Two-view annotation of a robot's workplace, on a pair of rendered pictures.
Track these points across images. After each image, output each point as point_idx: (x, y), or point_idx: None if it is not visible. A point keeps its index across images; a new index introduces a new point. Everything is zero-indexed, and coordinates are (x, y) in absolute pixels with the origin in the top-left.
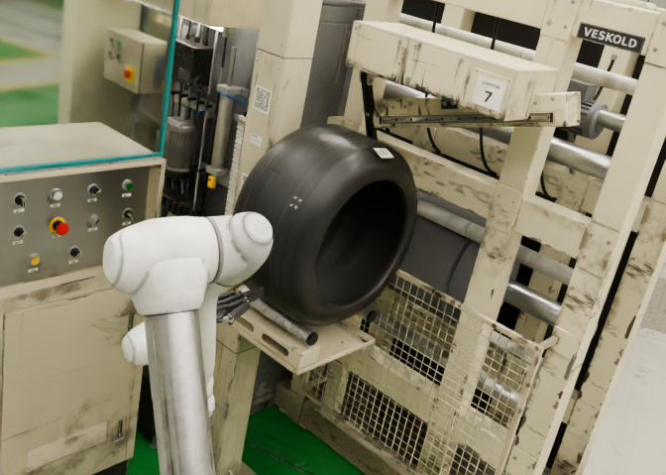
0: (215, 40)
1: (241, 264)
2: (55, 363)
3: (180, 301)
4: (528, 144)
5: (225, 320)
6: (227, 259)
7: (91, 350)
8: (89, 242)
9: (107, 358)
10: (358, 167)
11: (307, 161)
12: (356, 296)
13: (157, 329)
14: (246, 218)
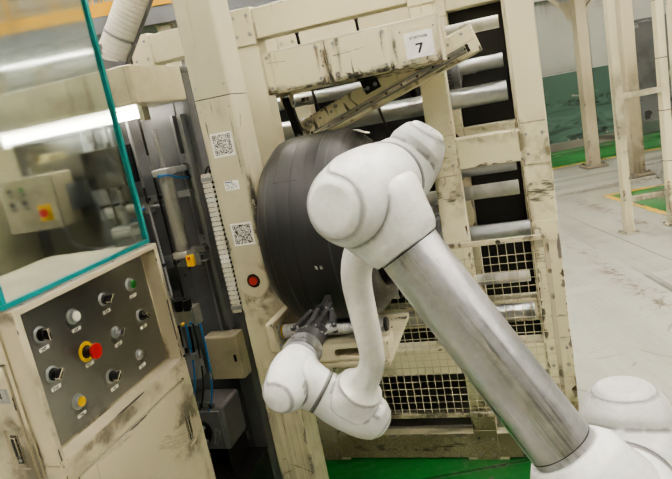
0: (129, 134)
1: (433, 172)
2: None
3: (429, 217)
4: (439, 95)
5: (331, 331)
6: (424, 168)
7: (170, 477)
8: (121, 359)
9: (185, 478)
10: (356, 144)
11: (313, 157)
12: (388, 276)
13: (422, 261)
14: (414, 124)
